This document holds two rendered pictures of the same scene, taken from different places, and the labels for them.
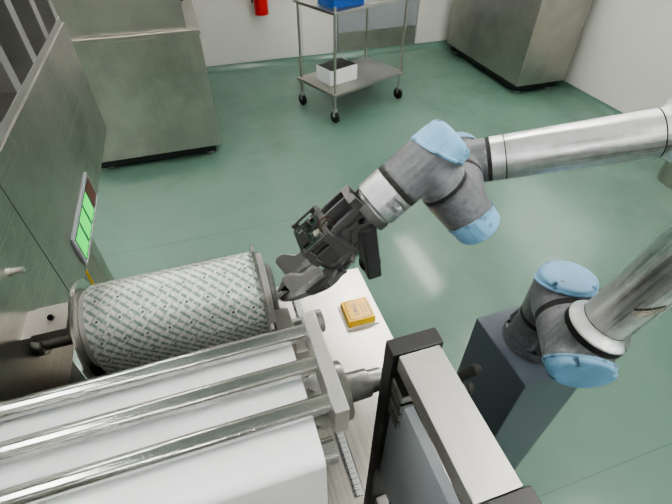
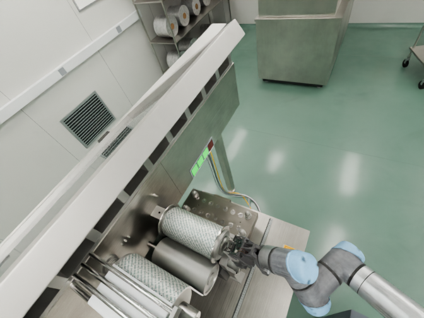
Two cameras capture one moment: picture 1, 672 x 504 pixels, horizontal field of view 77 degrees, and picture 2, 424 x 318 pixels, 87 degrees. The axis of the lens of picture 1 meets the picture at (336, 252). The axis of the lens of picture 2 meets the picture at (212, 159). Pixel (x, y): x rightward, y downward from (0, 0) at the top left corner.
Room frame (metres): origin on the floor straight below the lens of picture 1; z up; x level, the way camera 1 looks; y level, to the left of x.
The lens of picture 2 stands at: (0.38, -0.17, 2.12)
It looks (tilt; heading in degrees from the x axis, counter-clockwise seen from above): 51 degrees down; 61
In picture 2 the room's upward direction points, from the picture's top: 19 degrees counter-clockwise
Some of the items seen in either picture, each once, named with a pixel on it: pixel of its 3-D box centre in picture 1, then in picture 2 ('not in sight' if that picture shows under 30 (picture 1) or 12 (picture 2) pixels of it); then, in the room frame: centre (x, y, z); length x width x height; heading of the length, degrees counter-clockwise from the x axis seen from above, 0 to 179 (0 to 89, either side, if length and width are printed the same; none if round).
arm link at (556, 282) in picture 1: (560, 295); not in sight; (0.60, -0.48, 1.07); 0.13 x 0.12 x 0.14; 170
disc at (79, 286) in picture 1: (92, 328); (170, 219); (0.38, 0.36, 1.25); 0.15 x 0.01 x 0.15; 18
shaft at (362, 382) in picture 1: (370, 381); not in sight; (0.24, -0.04, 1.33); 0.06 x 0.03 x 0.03; 108
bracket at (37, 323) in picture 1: (47, 321); (158, 212); (0.36, 0.40, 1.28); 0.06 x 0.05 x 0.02; 108
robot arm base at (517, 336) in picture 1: (541, 326); not in sight; (0.61, -0.48, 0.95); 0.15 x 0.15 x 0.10
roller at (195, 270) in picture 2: not in sight; (185, 264); (0.30, 0.20, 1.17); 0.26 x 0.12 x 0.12; 108
